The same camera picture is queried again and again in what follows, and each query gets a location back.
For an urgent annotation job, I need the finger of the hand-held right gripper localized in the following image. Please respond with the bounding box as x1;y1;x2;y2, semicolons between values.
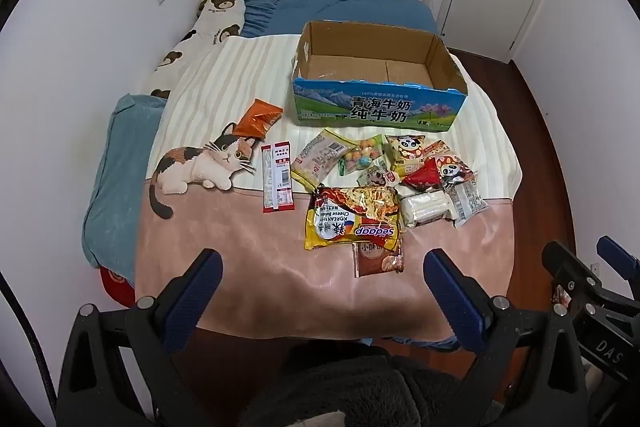
542;241;601;308
597;235;640;298

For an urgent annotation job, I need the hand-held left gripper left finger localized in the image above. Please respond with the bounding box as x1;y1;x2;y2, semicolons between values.
56;248;224;427

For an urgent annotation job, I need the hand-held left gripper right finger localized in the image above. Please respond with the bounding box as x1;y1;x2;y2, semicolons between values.
422;248;590;427

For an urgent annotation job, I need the brown snack packet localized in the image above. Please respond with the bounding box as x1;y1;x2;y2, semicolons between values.
352;241;405;278

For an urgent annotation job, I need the plain white snack packet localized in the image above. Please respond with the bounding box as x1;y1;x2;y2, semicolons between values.
400;189;458;228

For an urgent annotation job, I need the clear white printed packet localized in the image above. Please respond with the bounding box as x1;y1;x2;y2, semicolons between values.
446;181;488;228

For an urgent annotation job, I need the red triangular snack packet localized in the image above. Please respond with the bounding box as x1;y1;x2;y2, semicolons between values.
401;157;441;192

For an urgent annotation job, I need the red mushroom panda packet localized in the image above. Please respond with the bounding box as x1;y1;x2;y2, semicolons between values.
425;143;478;185

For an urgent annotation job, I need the yellow instant noodle packet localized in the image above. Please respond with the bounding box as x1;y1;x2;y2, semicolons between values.
305;185;404;251

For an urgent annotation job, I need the small white brown packet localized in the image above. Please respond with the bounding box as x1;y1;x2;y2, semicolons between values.
357;159;401;188

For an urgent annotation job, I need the red white strip packet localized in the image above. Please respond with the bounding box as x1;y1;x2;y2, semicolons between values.
260;141;296;214

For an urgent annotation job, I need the yellow panda snack packet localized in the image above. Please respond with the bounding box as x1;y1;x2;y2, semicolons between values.
385;134;426;172

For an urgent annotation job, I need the green bag of candy balls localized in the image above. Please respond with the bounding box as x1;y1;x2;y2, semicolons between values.
338;134;386;176

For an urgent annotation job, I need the pale yellow pink packet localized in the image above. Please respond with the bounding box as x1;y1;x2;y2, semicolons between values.
291;129;357;184

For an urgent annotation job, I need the blue printed cardboard box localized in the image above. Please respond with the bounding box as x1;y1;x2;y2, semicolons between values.
291;21;469;131

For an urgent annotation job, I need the blue bed sheet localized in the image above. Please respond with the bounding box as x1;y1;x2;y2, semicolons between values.
362;334;461;353

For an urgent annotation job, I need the cat print blanket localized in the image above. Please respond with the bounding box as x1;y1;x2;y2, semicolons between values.
134;34;523;343

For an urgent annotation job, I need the red cloth item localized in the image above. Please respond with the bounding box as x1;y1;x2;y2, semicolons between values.
99;264;137;308

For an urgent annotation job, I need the blue velvet pillow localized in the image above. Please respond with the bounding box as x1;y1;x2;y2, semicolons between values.
81;94;168;283

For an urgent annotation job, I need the dark fleece clothing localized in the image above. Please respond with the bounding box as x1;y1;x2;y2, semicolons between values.
240;342;496;427

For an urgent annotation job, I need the orange snack packet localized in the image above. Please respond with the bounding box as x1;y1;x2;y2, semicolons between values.
234;99;284;140

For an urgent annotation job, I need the bear print pillow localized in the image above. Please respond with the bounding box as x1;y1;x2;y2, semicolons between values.
141;0;247;100

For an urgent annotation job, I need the blue ruffled quilt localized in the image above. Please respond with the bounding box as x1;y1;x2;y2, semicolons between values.
239;0;446;40

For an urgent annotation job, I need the black cable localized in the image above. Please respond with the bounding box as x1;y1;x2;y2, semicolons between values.
0;272;58;427

